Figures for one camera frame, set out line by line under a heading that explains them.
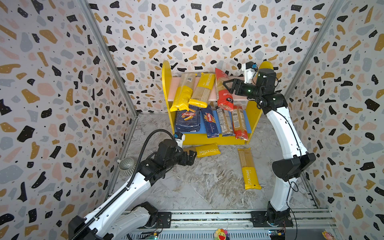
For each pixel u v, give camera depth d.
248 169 0.90
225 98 0.68
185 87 0.74
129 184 0.46
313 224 0.74
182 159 0.65
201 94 0.71
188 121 0.90
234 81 0.64
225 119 0.95
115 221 0.42
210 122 0.92
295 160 0.47
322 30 0.78
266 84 0.55
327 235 0.69
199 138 0.92
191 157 0.66
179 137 0.65
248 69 0.63
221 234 0.69
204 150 0.97
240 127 0.92
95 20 0.74
